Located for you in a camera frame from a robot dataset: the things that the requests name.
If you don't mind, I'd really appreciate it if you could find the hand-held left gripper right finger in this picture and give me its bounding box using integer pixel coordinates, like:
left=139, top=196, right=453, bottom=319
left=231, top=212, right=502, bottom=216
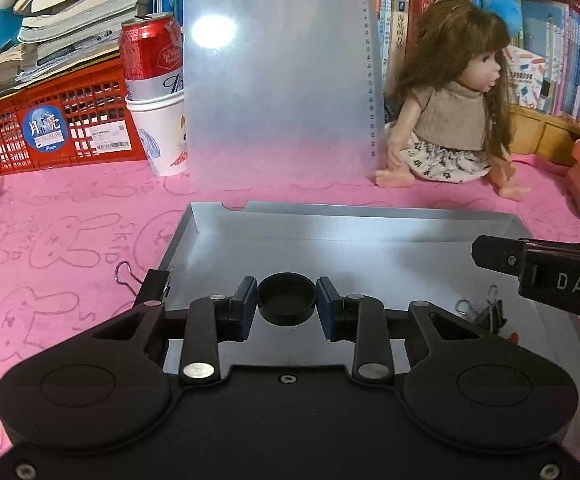
left=316, top=276, right=509, bottom=387

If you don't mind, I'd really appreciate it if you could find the black binder clip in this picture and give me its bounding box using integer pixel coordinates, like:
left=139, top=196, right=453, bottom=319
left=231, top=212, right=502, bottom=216
left=114, top=261, right=171, bottom=306
left=456, top=284, right=508, bottom=334

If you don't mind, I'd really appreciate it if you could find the pink rabbit print cloth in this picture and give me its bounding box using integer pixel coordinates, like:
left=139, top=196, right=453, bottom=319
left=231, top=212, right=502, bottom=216
left=0, top=152, right=580, bottom=462

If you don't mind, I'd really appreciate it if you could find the colourful printed carton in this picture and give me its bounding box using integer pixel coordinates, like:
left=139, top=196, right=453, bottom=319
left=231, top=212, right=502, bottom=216
left=504, top=44, right=551, bottom=111

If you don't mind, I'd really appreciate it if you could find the white paper cup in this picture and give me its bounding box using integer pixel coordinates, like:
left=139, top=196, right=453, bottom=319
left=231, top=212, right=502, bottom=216
left=125, top=88, right=191, bottom=177

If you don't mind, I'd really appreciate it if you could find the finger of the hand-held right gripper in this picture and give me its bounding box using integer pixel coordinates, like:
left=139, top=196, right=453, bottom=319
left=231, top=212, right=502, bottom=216
left=471, top=235, right=538, bottom=276

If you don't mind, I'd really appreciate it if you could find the shallow grey cardboard box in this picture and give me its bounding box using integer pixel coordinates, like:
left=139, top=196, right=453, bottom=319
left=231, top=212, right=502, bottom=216
left=157, top=201, right=580, bottom=397

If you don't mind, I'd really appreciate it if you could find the row of shelved books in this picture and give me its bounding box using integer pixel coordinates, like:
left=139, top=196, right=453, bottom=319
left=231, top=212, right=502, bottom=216
left=154, top=0, right=580, bottom=131

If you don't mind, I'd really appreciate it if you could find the red drink can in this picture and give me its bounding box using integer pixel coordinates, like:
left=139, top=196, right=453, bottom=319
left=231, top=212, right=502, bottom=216
left=120, top=12, right=186, bottom=101

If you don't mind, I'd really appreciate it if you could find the long haired doll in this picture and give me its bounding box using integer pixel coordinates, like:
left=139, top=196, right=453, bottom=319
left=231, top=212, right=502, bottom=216
left=374, top=0, right=533, bottom=204

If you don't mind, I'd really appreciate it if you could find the stack of worn books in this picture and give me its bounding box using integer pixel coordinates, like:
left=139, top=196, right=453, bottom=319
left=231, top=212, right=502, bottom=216
left=0, top=0, right=153, bottom=96

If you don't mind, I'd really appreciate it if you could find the red plastic basket with sticker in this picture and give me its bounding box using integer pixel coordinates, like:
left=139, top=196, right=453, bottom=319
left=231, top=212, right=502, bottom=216
left=0, top=57, right=144, bottom=179

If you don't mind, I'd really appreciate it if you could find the large blue plush toy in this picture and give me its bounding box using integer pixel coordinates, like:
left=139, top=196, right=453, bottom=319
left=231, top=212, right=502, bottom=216
left=484, top=0, right=523, bottom=29

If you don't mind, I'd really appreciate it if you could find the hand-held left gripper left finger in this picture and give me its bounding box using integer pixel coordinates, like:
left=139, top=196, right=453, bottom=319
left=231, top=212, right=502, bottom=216
left=92, top=276, right=259, bottom=387

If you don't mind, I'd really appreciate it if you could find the black round lid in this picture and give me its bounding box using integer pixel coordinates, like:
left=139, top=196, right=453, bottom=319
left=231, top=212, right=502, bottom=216
left=257, top=272, right=317, bottom=326

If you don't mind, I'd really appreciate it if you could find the wooden shelf box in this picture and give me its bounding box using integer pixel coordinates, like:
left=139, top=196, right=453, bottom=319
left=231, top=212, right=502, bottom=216
left=509, top=104, right=580, bottom=169

